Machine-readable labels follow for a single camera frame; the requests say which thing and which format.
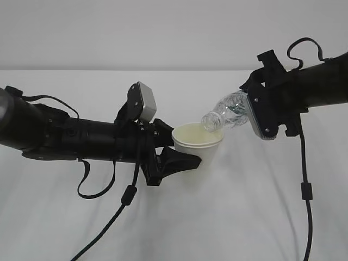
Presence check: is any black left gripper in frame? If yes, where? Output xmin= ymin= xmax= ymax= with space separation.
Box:
xmin=114 ymin=108 xmax=202 ymax=186

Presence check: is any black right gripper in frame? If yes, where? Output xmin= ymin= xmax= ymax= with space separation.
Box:
xmin=239 ymin=50 xmax=308 ymax=136

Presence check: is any white paper cup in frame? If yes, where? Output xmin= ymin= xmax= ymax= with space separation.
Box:
xmin=172 ymin=122 xmax=224 ymax=170

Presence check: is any clear green-label water bottle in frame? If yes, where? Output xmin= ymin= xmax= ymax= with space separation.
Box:
xmin=201 ymin=91 xmax=248 ymax=132

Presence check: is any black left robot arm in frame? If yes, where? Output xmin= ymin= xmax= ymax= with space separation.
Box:
xmin=1 ymin=82 xmax=201 ymax=186

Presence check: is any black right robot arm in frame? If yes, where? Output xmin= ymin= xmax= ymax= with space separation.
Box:
xmin=240 ymin=50 xmax=347 ymax=140

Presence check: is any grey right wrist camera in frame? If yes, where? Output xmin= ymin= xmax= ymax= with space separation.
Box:
xmin=244 ymin=94 xmax=278 ymax=140

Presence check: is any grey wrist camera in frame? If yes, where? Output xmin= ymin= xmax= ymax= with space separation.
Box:
xmin=126 ymin=82 xmax=157 ymax=122
xmin=244 ymin=94 xmax=278 ymax=140

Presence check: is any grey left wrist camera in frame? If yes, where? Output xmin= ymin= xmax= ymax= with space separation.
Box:
xmin=126 ymin=82 xmax=157 ymax=122

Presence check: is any black right camera cable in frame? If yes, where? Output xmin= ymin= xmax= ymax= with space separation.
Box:
xmin=297 ymin=113 xmax=315 ymax=261

